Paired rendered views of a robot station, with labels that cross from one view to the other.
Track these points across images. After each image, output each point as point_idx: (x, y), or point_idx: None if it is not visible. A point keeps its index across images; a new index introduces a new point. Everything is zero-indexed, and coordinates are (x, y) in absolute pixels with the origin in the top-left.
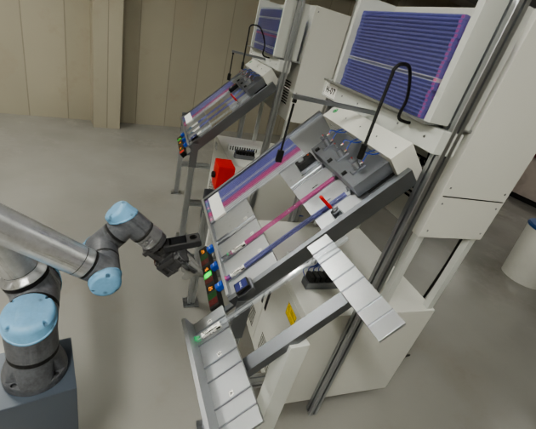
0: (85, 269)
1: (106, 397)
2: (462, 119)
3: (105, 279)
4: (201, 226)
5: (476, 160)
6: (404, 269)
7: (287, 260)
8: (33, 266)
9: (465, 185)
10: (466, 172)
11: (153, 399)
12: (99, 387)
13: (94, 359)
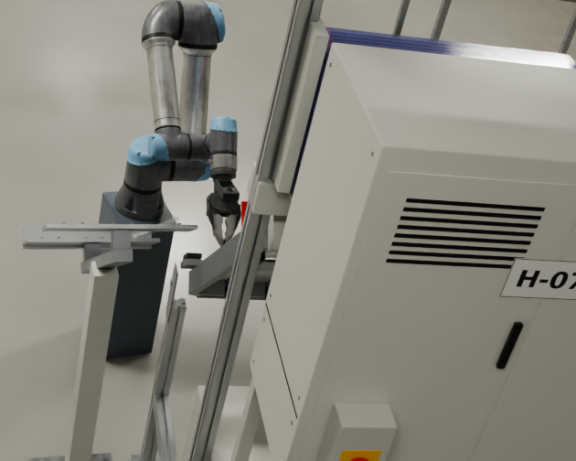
0: (155, 125)
1: (194, 373)
2: (260, 155)
3: (151, 139)
4: None
5: (286, 266)
6: (241, 428)
7: (208, 257)
8: (189, 133)
9: (278, 308)
10: (280, 280)
11: (190, 414)
12: (208, 367)
13: (248, 359)
